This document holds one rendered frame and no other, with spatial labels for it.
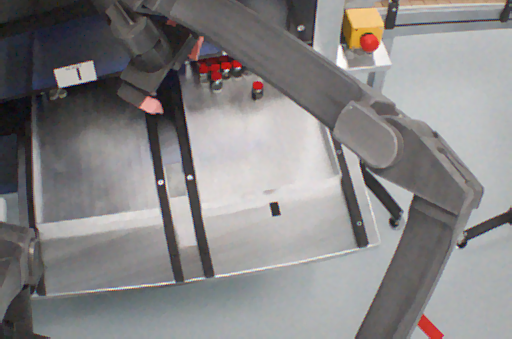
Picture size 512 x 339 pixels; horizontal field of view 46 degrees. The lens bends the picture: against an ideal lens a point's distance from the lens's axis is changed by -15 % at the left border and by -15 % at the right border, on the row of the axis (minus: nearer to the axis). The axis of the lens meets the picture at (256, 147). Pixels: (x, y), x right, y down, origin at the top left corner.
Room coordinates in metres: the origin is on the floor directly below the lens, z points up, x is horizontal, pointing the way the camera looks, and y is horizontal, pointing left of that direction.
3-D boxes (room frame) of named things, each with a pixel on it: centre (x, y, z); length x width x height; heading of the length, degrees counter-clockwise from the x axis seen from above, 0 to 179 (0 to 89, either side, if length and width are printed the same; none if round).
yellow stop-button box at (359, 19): (0.93, -0.21, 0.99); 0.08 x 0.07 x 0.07; 13
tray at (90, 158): (0.68, 0.34, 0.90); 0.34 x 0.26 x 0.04; 13
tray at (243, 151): (0.76, 0.01, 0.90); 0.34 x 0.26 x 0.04; 13
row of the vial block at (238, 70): (0.86, 0.03, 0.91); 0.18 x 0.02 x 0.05; 103
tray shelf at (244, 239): (0.65, 0.16, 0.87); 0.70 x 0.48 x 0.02; 103
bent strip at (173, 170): (0.56, 0.13, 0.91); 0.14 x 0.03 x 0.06; 13
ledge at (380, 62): (0.97, -0.22, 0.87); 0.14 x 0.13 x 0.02; 13
